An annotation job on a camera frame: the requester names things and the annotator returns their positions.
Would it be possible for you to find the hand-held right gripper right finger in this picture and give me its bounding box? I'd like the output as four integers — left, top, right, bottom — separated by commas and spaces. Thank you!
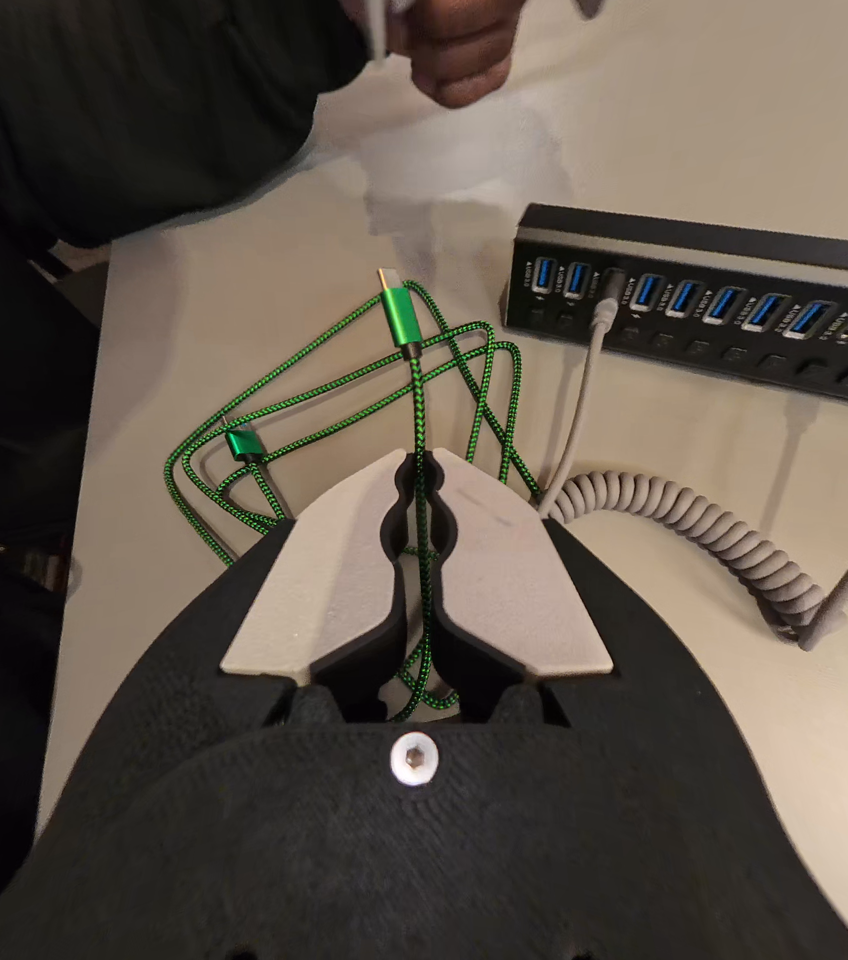
424, 446, 616, 715

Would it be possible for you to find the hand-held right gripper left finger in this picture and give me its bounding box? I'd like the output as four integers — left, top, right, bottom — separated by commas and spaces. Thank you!
218, 447, 419, 710

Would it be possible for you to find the grey cable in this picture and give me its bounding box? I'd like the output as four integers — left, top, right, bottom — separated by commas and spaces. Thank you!
540, 296, 848, 652

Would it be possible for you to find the green braided cable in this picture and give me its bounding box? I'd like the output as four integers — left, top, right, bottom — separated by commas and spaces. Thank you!
163, 266, 545, 714

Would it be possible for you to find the black USB hub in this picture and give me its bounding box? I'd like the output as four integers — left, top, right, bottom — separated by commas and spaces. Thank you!
499, 202, 848, 410

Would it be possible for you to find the person's left hand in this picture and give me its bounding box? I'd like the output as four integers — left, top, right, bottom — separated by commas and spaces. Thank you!
386, 0, 524, 111

